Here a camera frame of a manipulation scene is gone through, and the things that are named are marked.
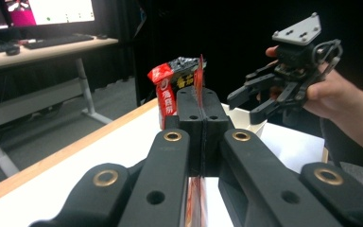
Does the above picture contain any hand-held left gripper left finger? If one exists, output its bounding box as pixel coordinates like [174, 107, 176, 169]
[118, 86, 205, 227]

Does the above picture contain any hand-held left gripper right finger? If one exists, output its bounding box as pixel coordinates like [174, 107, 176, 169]
[202, 87, 342, 227]

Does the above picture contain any cream divided plastic container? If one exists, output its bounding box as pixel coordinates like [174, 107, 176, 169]
[221, 103, 268, 138]

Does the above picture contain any orange clear soup base packet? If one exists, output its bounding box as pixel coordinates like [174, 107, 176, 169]
[184, 53, 210, 227]

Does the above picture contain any large black red soup packet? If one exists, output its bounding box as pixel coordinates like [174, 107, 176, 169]
[147, 56, 208, 131]

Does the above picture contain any white table mat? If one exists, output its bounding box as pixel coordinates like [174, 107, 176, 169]
[0, 104, 326, 227]

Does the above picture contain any lit computer monitor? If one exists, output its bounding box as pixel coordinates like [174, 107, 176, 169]
[3, 0, 96, 28]

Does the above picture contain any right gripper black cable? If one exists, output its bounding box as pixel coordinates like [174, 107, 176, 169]
[312, 38, 344, 81]

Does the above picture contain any white frame desk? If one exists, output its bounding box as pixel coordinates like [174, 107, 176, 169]
[0, 37, 120, 178]

